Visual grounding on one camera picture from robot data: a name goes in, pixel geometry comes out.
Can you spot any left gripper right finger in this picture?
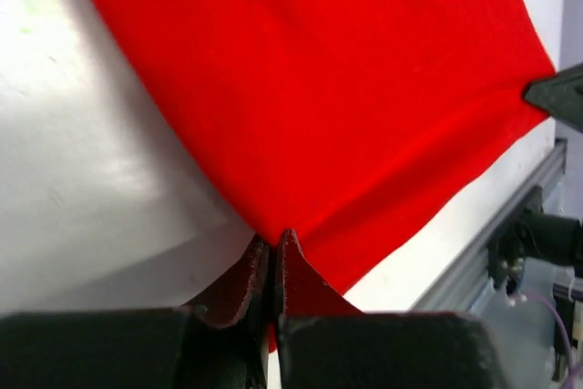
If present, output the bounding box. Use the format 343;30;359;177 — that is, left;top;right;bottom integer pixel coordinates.
274;229;508;388

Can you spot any red t shirt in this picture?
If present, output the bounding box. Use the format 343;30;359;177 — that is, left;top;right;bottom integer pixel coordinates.
75;0;557;353

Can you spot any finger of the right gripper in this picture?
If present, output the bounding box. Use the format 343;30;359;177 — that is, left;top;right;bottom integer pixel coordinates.
521;63;583;133

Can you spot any aluminium mounting rail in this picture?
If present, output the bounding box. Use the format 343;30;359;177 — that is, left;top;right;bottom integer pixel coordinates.
411;138;568;312

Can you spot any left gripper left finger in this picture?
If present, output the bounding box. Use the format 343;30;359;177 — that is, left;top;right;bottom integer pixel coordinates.
1;237;270;388

